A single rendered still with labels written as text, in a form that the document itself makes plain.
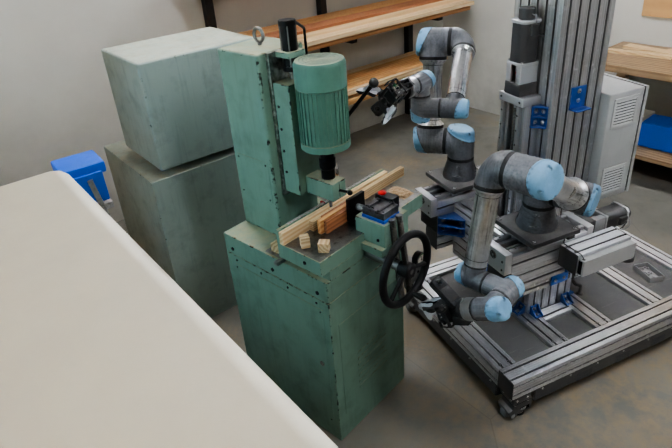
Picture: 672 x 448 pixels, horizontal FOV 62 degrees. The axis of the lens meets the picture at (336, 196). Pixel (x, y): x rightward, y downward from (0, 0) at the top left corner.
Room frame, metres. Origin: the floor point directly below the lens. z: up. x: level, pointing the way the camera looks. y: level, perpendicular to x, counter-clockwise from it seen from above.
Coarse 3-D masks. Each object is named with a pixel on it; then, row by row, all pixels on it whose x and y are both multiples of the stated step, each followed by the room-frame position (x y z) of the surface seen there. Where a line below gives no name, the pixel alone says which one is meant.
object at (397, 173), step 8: (400, 168) 2.12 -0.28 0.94; (384, 176) 2.06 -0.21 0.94; (392, 176) 2.08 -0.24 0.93; (400, 176) 2.12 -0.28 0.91; (376, 184) 2.00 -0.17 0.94; (384, 184) 2.04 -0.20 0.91; (368, 192) 1.96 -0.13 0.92; (376, 192) 2.00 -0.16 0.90; (320, 216) 1.77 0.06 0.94; (312, 224) 1.74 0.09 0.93
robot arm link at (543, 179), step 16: (512, 160) 1.47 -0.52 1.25; (528, 160) 1.45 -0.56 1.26; (544, 160) 1.44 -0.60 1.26; (512, 176) 1.44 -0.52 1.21; (528, 176) 1.41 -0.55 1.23; (544, 176) 1.39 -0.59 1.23; (560, 176) 1.43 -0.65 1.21; (528, 192) 1.41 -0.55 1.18; (544, 192) 1.38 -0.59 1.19; (560, 192) 1.51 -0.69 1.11; (576, 192) 1.58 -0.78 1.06; (592, 192) 1.64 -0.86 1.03; (576, 208) 1.61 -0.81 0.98; (592, 208) 1.63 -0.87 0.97
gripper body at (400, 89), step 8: (392, 80) 1.92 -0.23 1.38; (408, 80) 1.95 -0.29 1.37; (392, 88) 1.89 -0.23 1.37; (400, 88) 1.90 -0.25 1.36; (408, 88) 1.93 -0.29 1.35; (384, 96) 1.91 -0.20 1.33; (392, 96) 1.88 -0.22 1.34; (400, 96) 1.86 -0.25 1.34; (408, 96) 1.95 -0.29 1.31; (384, 104) 1.90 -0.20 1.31; (392, 104) 1.89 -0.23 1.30
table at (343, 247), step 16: (416, 192) 1.97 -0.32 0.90; (416, 208) 1.93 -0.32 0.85; (352, 224) 1.76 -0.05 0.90; (336, 240) 1.66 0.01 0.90; (352, 240) 1.66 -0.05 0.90; (288, 256) 1.64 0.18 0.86; (304, 256) 1.58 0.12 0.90; (320, 256) 1.57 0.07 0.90; (336, 256) 1.59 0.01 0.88; (320, 272) 1.54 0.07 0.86
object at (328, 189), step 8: (312, 176) 1.85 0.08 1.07; (320, 176) 1.84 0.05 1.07; (336, 176) 1.83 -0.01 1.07; (312, 184) 1.83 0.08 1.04; (320, 184) 1.80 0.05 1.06; (328, 184) 1.78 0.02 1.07; (336, 184) 1.78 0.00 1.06; (344, 184) 1.81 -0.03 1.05; (312, 192) 1.84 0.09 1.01; (320, 192) 1.81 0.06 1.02; (328, 192) 1.78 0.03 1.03; (336, 192) 1.77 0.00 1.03
